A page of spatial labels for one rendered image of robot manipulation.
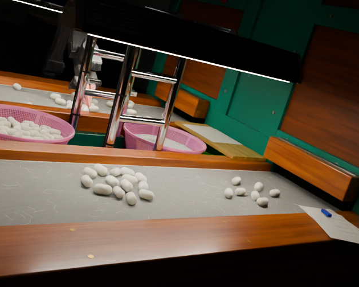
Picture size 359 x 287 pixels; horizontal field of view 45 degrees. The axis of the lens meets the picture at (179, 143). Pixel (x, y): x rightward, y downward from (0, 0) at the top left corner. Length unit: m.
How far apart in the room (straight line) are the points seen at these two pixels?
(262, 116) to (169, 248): 0.85
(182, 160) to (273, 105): 0.41
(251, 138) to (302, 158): 0.27
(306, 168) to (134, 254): 0.71
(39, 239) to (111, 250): 0.10
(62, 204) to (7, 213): 0.11
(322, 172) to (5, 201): 0.80
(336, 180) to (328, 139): 0.16
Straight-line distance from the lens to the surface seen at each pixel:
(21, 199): 0.81
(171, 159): 1.14
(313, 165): 1.24
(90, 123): 1.37
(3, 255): 0.61
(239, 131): 1.52
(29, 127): 1.20
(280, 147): 1.32
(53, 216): 0.77
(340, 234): 1.03
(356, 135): 1.26
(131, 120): 1.11
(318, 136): 1.33
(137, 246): 0.69
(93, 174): 0.94
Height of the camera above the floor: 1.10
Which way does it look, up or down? 15 degrees down
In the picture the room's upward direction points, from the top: 16 degrees clockwise
